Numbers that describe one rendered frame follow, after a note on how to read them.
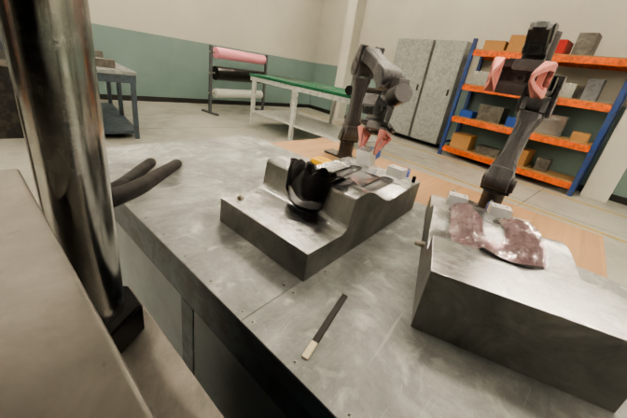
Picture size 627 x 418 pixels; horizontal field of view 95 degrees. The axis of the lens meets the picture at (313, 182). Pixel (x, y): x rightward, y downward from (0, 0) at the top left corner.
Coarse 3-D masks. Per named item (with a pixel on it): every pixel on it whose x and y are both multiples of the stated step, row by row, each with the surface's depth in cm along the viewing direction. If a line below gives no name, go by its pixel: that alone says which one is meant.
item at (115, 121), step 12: (96, 60) 327; (108, 60) 334; (108, 72) 318; (120, 72) 325; (132, 72) 333; (108, 84) 469; (120, 84) 405; (132, 84) 338; (108, 96) 475; (120, 96) 410; (132, 96) 343; (108, 108) 443; (120, 108) 416; (132, 108) 348; (108, 120) 380; (120, 120) 389; (108, 132) 341; (120, 132) 349; (132, 132) 357
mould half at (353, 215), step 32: (288, 160) 70; (352, 160) 95; (256, 192) 68; (352, 192) 58; (384, 192) 74; (416, 192) 85; (256, 224) 57; (288, 224) 57; (320, 224) 59; (352, 224) 58; (384, 224) 74; (288, 256) 52; (320, 256) 52
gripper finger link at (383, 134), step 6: (366, 126) 90; (372, 126) 89; (378, 126) 88; (384, 132) 87; (378, 138) 88; (384, 138) 90; (390, 138) 91; (378, 144) 88; (384, 144) 91; (378, 150) 90
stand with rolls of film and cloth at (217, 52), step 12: (216, 48) 541; (240, 60) 588; (252, 60) 609; (264, 60) 634; (216, 72) 556; (228, 72) 569; (240, 72) 593; (252, 72) 620; (264, 72) 658; (264, 84) 667; (216, 96) 573; (228, 96) 594; (240, 96) 617; (264, 96) 680
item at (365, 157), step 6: (360, 150) 90; (366, 150) 89; (372, 150) 89; (360, 156) 91; (366, 156) 90; (372, 156) 90; (378, 156) 94; (360, 162) 92; (366, 162) 90; (372, 162) 91
